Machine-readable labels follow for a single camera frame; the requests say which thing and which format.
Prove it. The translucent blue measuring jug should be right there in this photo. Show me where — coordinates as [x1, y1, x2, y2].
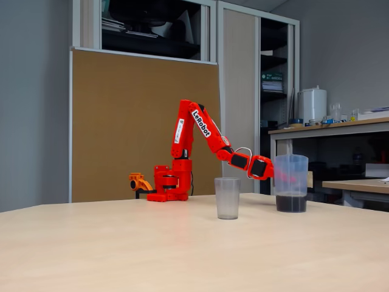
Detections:
[273, 154, 314, 214]

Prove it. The clear plastic cup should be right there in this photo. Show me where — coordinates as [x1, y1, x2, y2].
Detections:
[214, 177, 241, 220]

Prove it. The grey desk wooden top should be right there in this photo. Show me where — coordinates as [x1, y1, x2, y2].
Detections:
[322, 178, 389, 211]

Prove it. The grey workbench wooden top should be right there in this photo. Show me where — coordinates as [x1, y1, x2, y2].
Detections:
[268, 117, 389, 195]

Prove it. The white cylindrical appliance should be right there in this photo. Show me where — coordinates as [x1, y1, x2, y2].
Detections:
[297, 85, 328, 125]

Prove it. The grey metal office cabinet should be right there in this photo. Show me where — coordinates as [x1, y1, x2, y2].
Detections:
[217, 0, 301, 195]
[72, 0, 218, 65]

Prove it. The clear drinking glass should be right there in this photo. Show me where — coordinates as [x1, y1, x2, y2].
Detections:
[329, 103, 342, 121]

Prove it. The stack of papers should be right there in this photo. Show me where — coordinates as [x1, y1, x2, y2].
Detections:
[261, 80, 284, 93]

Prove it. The green book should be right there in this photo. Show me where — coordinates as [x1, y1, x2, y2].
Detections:
[261, 72, 284, 82]

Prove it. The white storage box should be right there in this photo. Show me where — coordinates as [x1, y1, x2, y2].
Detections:
[365, 163, 389, 179]

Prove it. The flat white box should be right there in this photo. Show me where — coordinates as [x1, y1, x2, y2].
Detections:
[357, 109, 389, 122]

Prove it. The orange table clamp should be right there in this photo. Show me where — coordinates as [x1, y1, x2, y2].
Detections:
[128, 172, 156, 200]

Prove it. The large white sheet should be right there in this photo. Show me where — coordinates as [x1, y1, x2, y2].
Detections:
[151, 9, 196, 44]

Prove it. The brown cork pinboard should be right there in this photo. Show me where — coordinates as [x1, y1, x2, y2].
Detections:
[69, 46, 224, 204]

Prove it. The black bag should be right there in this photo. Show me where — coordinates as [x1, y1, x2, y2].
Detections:
[108, 0, 185, 29]

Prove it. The stack of documents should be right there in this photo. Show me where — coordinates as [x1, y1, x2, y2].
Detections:
[101, 17, 126, 33]

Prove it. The white motor cable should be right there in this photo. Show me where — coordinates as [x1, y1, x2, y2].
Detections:
[233, 147, 253, 180]

